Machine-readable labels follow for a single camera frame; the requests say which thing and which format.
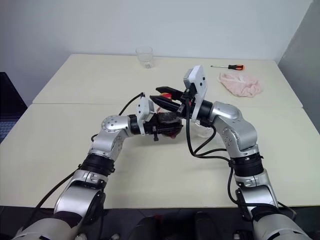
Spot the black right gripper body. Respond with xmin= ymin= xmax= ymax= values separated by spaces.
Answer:
xmin=176 ymin=83 xmax=199 ymax=120

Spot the crumpled pink cloth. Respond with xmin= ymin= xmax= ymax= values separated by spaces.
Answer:
xmin=216 ymin=71 xmax=265 ymax=98

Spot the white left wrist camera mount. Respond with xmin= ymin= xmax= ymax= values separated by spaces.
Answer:
xmin=135 ymin=97 xmax=156 ymax=136

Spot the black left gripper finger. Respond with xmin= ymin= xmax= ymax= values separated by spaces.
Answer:
xmin=157 ymin=122 xmax=184 ymax=135

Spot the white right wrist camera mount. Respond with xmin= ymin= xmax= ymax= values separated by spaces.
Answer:
xmin=183 ymin=64 xmax=210 ymax=121

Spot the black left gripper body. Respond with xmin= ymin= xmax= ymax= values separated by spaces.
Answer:
xmin=143 ymin=113 xmax=161 ymax=143

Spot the clear glass tumbler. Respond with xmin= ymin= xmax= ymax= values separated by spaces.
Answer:
xmin=135 ymin=46 xmax=154 ymax=70

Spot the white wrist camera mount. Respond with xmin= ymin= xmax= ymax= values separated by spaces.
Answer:
xmin=135 ymin=97 xmax=156 ymax=136
xmin=183 ymin=64 xmax=210 ymax=121

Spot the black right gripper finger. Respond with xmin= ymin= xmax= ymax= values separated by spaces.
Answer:
xmin=155 ymin=86 xmax=187 ymax=100
xmin=149 ymin=95 xmax=182 ymax=116

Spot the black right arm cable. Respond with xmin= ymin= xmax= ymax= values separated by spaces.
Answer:
xmin=183 ymin=94 xmax=297 ymax=221

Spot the clear bottle with dark drink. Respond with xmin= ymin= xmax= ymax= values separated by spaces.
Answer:
xmin=155 ymin=99 xmax=184 ymax=140

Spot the clear wine glass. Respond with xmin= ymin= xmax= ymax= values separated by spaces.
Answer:
xmin=193 ymin=119 xmax=215 ymax=140

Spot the black and orange screwdriver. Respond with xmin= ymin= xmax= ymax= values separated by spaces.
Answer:
xmin=210 ymin=63 xmax=246 ymax=71

